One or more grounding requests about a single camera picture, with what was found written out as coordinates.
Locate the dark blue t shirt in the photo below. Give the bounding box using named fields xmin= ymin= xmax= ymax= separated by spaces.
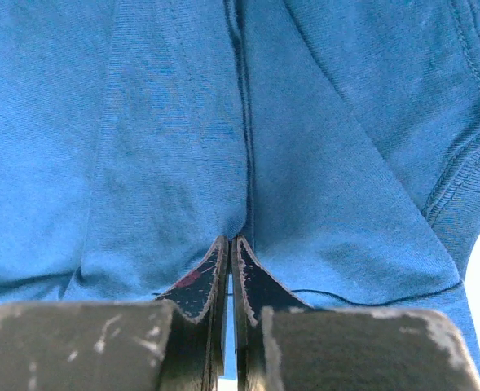
xmin=0 ymin=1 xmax=480 ymax=374

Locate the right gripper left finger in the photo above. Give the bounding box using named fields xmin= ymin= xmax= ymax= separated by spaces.
xmin=0 ymin=236 xmax=229 ymax=391

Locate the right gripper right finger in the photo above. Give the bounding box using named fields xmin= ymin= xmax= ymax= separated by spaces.
xmin=231 ymin=235 xmax=480 ymax=391

